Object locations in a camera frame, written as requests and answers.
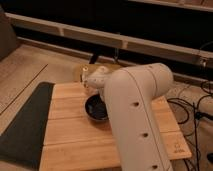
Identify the dark ceramic bowl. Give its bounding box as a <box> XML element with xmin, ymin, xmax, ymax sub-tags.
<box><xmin>85</xmin><ymin>94</ymin><xmax>108</xmax><ymax>121</ymax></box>

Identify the dark floor mat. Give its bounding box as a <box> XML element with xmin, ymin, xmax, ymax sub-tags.
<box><xmin>0</xmin><ymin>82</ymin><xmax>54</xmax><ymax>169</ymax></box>

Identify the white wall rail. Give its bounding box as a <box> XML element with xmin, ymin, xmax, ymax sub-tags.
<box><xmin>6</xmin><ymin>13</ymin><xmax>213</xmax><ymax>62</ymax></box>

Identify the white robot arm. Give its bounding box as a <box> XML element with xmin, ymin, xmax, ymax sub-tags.
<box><xmin>86</xmin><ymin>63</ymin><xmax>173</xmax><ymax>171</ymax></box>

